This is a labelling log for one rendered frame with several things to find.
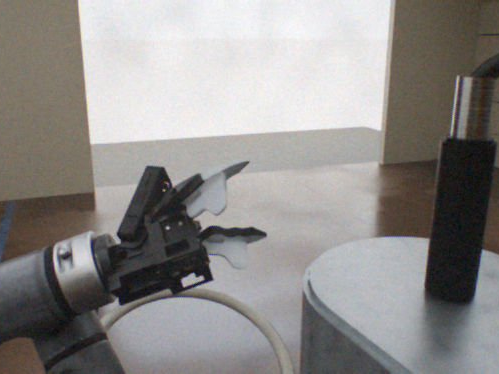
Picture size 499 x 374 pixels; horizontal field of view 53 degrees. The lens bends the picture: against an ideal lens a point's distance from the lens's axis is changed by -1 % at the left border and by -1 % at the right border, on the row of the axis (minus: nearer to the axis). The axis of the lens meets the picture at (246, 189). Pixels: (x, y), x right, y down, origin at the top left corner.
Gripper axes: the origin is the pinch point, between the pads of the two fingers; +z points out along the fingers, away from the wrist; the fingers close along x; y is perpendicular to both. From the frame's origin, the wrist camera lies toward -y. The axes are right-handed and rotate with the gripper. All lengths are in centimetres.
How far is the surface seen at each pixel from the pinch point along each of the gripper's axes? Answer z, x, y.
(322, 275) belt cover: 1.2, 8.8, 18.3
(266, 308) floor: 6, -289, -133
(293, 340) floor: 15, -269, -94
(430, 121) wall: 371, -541, -468
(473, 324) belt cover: 9.2, 11.6, 28.0
